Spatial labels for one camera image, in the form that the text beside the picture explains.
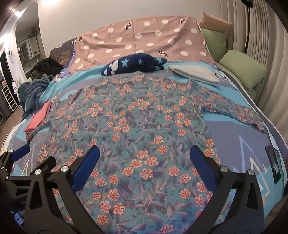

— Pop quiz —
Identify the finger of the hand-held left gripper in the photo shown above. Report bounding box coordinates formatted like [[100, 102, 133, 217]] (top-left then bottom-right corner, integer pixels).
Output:
[[4, 156, 57, 183], [0, 144, 31, 176]]

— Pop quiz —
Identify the beige pillow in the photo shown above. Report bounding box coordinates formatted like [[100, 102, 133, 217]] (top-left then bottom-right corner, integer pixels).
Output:
[[200, 12, 232, 34]]

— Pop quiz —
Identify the teal and grey shirt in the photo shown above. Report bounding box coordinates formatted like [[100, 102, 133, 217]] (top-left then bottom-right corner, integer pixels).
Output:
[[0, 61, 288, 234]]

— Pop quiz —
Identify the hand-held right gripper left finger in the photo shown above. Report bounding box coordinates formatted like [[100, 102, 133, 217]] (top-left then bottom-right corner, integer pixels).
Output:
[[24, 145, 100, 234]]

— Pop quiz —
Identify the black clothes pile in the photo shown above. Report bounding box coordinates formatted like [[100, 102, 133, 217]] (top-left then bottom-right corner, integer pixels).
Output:
[[30, 57, 63, 79]]

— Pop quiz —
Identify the folded white garment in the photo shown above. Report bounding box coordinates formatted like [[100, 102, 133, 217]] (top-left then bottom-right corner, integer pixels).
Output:
[[168, 64, 222, 87]]

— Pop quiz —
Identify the purple patterned cloth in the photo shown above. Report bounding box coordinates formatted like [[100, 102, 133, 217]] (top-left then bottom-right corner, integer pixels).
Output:
[[49, 38, 77, 68]]

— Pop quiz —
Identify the teal floral garment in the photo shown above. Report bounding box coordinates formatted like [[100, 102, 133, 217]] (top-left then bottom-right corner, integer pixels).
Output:
[[25, 71, 267, 234]]

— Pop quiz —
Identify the folded pink garment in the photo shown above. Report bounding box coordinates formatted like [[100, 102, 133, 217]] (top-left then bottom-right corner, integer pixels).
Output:
[[24, 100, 53, 135]]

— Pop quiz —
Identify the green pillow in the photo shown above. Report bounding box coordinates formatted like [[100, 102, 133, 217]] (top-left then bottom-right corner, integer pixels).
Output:
[[200, 28, 226, 62], [219, 50, 267, 89]]

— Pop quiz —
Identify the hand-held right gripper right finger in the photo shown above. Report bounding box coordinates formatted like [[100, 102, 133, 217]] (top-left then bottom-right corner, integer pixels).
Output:
[[189, 145, 265, 234]]

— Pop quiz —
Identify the beige curtain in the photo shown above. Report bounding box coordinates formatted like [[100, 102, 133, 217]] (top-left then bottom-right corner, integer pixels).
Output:
[[220, 0, 288, 108]]

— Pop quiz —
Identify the storage shelf rack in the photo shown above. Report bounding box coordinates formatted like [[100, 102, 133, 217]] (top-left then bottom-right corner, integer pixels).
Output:
[[0, 83, 16, 115]]

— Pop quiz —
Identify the navy star fleece garment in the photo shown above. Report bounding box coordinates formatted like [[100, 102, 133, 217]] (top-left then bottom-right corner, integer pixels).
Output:
[[100, 53, 167, 76]]

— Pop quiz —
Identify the pink polka dot sheet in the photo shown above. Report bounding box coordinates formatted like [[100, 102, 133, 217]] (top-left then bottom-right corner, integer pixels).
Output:
[[67, 16, 216, 73]]

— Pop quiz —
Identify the black smartphone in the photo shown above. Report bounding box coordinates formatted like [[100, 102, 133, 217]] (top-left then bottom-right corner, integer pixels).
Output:
[[265, 145, 282, 184]]

